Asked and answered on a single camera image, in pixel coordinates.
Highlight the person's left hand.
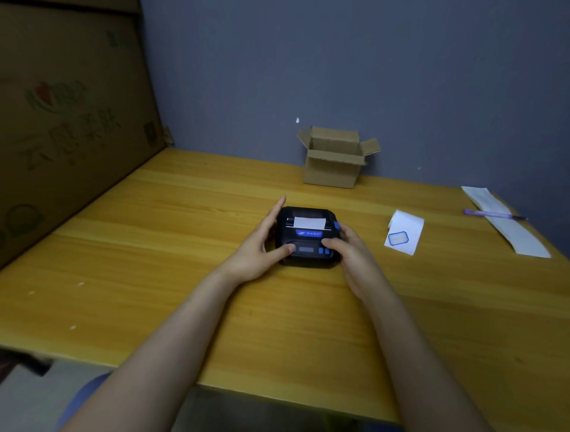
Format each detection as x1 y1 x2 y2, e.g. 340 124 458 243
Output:
221 195 296 285

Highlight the person's right hand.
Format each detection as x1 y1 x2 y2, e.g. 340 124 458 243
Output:
321 221 392 304

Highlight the black portable label printer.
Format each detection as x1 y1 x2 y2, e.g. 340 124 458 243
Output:
275 206 343 269

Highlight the person's right forearm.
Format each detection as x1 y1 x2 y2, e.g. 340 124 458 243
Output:
362 287 493 432

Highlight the person's left forearm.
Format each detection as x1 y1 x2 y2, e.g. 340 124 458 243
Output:
62 266 243 432

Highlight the white label paper in printer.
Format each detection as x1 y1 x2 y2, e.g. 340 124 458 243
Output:
292 216 326 231

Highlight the small open cardboard box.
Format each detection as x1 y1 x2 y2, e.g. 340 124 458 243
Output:
297 126 382 189

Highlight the purple pen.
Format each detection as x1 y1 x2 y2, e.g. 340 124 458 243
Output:
462 209 529 221

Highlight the long white paper strip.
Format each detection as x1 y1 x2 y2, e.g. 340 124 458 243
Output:
461 186 552 259

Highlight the large printed cardboard panel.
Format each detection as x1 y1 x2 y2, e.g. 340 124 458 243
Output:
0 0 168 269

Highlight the blue chair seat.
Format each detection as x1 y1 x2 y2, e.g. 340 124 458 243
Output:
56 371 112 432

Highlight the white label with blue frame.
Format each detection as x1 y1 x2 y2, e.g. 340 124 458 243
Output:
384 209 425 256

